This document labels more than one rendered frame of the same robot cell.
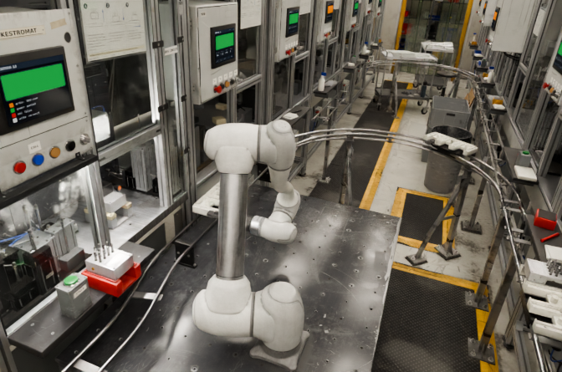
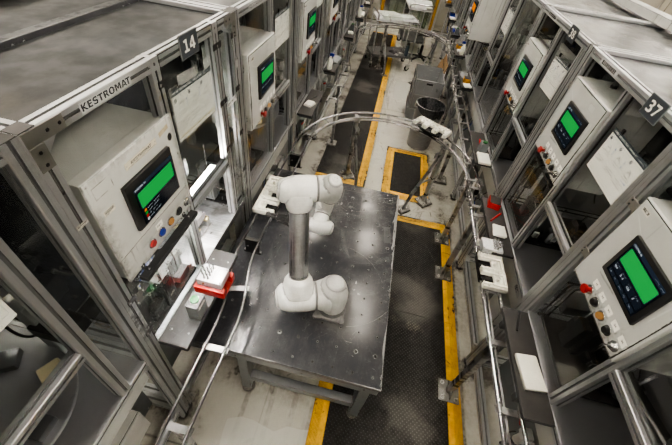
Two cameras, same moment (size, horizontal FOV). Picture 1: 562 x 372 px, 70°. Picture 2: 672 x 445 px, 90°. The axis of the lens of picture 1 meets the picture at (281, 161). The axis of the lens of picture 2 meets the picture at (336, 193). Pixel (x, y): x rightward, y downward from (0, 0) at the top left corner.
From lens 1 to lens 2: 0.63 m
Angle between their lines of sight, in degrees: 21
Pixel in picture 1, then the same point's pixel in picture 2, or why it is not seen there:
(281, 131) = (335, 185)
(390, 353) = not seen: hidden behind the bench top
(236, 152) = (302, 201)
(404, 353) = (396, 280)
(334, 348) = (364, 305)
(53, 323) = (186, 326)
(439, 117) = (421, 86)
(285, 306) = (338, 293)
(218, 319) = (295, 305)
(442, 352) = (420, 277)
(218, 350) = (292, 316)
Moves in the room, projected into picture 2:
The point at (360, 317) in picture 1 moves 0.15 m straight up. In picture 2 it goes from (378, 280) to (383, 267)
